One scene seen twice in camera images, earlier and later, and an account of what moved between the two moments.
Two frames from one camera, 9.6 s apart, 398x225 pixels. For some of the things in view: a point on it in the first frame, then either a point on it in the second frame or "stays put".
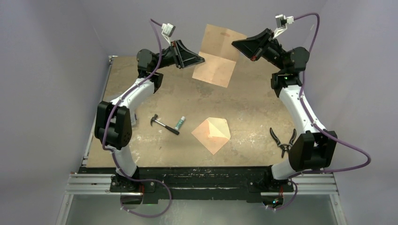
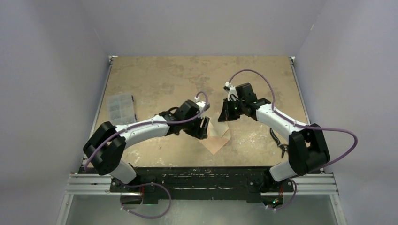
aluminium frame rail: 99,184 stays put
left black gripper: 180,54 → 199,132
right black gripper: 252,44 → 226,115
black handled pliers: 285,147 stays put
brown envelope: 213,133 stays put
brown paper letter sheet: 220,56 → 218,129
